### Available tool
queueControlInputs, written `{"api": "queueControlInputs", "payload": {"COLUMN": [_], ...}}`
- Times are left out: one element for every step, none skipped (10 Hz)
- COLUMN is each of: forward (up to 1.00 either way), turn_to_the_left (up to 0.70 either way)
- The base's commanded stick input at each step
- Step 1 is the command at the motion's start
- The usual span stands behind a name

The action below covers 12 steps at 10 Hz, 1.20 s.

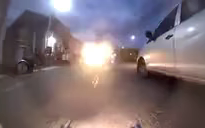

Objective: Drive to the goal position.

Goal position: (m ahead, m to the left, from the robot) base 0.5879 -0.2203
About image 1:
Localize vehicle with bright headlights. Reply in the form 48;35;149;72
80;40;116;67

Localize dark asphalt road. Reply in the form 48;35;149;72
0;62;205;128

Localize dark building with lit doorway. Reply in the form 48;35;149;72
2;9;83;68

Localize parked scooter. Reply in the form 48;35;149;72
15;46;38;75

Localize white car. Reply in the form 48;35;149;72
135;0;205;88

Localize robot's own part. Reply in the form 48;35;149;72
131;118;145;128
61;119;73;128

